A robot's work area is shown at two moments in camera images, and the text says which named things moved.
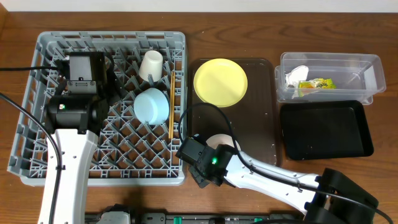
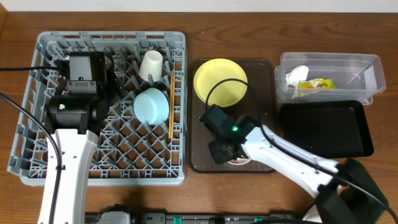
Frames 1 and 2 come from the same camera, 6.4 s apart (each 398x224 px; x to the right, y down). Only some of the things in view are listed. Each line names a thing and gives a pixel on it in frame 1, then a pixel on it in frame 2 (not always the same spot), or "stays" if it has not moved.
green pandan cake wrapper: [317, 83] stays
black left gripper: [109, 79] stays
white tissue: [298, 73] stays
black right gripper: [200, 181] → [217, 157]
